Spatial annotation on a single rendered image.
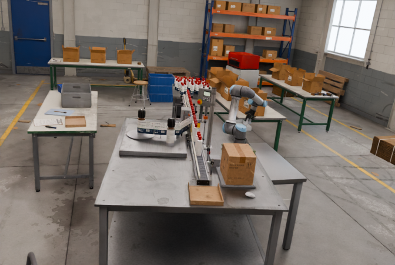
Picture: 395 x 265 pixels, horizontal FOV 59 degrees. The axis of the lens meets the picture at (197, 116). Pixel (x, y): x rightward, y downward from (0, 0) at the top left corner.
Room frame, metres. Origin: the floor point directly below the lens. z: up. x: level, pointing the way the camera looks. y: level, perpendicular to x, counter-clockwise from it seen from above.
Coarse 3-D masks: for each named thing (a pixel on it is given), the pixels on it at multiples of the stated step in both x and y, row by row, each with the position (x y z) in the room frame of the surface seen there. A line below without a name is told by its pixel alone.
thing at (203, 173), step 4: (196, 156) 3.19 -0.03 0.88; (200, 156) 3.20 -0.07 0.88; (200, 160) 3.10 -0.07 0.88; (200, 164) 3.02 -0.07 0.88; (204, 164) 3.03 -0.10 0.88; (196, 168) 2.92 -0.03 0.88; (200, 168) 2.93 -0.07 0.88; (204, 168) 2.94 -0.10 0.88; (200, 172) 2.85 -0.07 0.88; (204, 172) 2.85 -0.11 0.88; (200, 176) 2.77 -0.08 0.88; (204, 176) 2.77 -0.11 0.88
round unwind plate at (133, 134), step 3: (129, 132) 3.65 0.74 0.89; (132, 132) 3.66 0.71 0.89; (135, 132) 3.67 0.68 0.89; (129, 135) 3.56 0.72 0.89; (132, 135) 3.57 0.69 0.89; (135, 135) 3.58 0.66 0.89; (138, 135) 3.59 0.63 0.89; (144, 135) 3.60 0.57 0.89; (147, 135) 3.61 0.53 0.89; (150, 135) 3.62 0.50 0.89; (153, 135) 3.63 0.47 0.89; (135, 138) 3.49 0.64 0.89; (138, 138) 3.50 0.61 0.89; (141, 138) 3.51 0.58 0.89; (144, 138) 3.52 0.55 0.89; (147, 138) 3.52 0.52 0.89
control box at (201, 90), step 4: (200, 88) 3.64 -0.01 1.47; (204, 88) 3.63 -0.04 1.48; (208, 88) 3.65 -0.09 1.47; (200, 92) 3.63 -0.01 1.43; (200, 96) 3.63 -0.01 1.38; (204, 96) 3.61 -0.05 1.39; (208, 96) 3.58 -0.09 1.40; (200, 100) 3.62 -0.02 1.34; (204, 100) 3.60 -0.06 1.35; (200, 104) 3.62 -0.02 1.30; (204, 104) 3.60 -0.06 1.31; (208, 104) 3.58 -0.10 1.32
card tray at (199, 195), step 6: (192, 186) 2.66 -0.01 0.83; (198, 186) 2.67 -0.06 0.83; (204, 186) 2.68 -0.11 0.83; (210, 186) 2.69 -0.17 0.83; (216, 186) 2.70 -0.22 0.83; (192, 192) 2.56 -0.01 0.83; (198, 192) 2.57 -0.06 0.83; (204, 192) 2.58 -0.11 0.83; (210, 192) 2.59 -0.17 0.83; (216, 192) 2.60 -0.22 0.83; (192, 198) 2.47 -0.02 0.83; (198, 198) 2.48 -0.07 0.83; (204, 198) 2.49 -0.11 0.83; (210, 198) 2.50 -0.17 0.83; (216, 198) 2.50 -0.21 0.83; (222, 198) 2.45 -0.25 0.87; (192, 204) 2.38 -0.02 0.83; (198, 204) 2.38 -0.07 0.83; (204, 204) 2.39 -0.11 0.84; (210, 204) 2.39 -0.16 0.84; (216, 204) 2.40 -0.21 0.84; (222, 204) 2.40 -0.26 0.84
